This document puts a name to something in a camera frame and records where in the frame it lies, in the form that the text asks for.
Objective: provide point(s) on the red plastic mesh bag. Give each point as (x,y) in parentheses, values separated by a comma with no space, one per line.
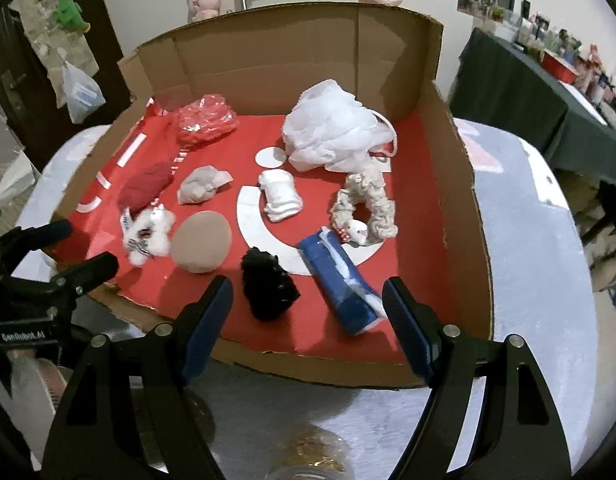
(205,120)

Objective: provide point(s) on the red bowl on side table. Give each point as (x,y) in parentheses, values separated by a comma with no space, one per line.
(557,67)

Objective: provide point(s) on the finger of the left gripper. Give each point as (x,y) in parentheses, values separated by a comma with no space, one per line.
(73,282)
(15,244)

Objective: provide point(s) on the black scrunchie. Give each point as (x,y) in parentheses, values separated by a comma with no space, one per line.
(268,288)

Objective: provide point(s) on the blue tissue packet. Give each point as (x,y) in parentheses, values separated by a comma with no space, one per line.
(356,304)

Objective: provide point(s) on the green tablecloth side table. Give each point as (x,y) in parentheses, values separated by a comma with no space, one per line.
(499,86)

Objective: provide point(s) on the white plush with plaid bow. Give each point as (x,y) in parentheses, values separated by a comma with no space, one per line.
(147,235)

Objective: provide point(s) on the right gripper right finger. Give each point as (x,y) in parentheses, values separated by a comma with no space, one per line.
(519,433)

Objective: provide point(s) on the white folded sock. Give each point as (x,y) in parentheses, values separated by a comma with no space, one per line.
(282,200)

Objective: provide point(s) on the cardboard box red inside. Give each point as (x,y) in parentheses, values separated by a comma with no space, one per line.
(261,61)

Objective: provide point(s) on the beige scrunchie with charm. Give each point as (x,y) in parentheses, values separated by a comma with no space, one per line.
(362,213)

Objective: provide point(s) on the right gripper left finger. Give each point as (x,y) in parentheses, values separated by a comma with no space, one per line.
(94,434)

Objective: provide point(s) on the beige round powder puff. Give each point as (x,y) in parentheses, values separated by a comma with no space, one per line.
(202,242)

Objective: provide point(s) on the white plastic bag on door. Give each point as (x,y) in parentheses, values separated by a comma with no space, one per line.
(83,96)

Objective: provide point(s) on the red fuzzy scrunchie with tag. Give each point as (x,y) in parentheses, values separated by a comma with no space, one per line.
(144,187)

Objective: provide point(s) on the white mesh bath pouf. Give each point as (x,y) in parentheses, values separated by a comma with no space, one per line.
(329,128)

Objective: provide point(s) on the green plush on door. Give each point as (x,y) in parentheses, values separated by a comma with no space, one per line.
(68,16)

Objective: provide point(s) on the small jar with yellow capsules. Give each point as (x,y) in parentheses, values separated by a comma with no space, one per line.
(314,453)

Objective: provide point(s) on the white tissue wad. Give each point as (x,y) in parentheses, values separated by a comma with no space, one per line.
(202,184)

